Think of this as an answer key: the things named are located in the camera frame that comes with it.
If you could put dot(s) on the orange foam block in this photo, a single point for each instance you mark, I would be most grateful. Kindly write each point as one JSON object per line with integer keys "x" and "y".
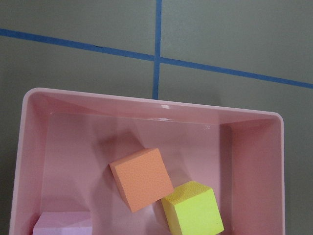
{"x": 141, "y": 178}

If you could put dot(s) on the pink foam block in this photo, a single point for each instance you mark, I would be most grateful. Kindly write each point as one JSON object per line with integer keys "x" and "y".
{"x": 64, "y": 223}

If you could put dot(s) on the yellow foam block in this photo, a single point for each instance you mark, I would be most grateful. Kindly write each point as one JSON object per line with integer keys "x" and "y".
{"x": 192, "y": 209}

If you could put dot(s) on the pink plastic bin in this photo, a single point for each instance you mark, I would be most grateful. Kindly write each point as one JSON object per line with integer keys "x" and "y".
{"x": 78, "y": 151}

